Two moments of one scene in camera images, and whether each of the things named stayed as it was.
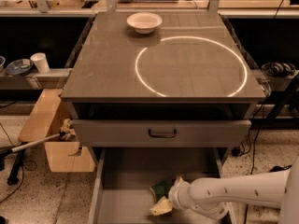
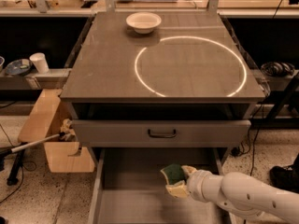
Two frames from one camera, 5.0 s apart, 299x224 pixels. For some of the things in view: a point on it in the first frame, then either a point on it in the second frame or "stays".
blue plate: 19,67 stays
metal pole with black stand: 21,157 stays
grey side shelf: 54,78 stays
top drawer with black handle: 161,133 stays
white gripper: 176,192 to 195,183
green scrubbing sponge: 162,189 to 174,174
